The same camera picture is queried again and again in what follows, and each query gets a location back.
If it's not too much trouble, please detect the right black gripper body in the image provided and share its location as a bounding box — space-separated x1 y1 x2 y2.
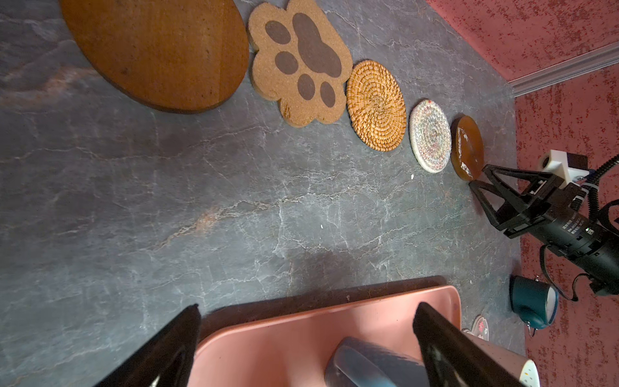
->
502 185 618 295

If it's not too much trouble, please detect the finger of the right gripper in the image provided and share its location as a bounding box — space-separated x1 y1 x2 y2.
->
483 164 564 212
468 180 520 232

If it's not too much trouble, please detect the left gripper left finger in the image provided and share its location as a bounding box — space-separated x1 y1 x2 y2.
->
97 304 201 387

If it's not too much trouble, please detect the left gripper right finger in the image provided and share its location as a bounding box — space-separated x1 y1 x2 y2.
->
413 302 521 386

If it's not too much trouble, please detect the pink flower coaster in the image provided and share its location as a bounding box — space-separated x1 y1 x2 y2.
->
462 314 489 341

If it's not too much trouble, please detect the glossy amber round coaster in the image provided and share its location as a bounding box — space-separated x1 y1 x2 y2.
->
451 115 485 182

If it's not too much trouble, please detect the cream lace round coaster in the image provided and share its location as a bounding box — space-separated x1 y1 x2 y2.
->
409 98 452 174

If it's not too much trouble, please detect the pink plastic tray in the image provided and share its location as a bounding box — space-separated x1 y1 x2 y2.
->
189 285 462 386

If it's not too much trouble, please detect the woven tan round coaster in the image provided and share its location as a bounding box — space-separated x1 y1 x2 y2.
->
347 60 407 153

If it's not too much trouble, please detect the brown paw print coaster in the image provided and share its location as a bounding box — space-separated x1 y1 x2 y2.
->
248 1 352 127

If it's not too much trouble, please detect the dark brown round coaster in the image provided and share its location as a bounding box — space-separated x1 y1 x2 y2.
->
60 0 249 114

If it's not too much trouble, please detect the white mug back right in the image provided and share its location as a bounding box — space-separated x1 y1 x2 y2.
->
467 333 541 387

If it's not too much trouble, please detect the small green alarm clock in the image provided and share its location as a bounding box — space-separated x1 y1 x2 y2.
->
509 276 559 331

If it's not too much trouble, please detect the light blue patterned mug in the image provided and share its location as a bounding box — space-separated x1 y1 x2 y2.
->
324 337 430 386

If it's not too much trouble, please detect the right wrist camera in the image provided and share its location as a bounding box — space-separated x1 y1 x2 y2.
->
538 149 590 189

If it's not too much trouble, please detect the black corrugated cable hose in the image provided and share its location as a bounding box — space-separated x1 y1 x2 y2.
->
582 154 619 221

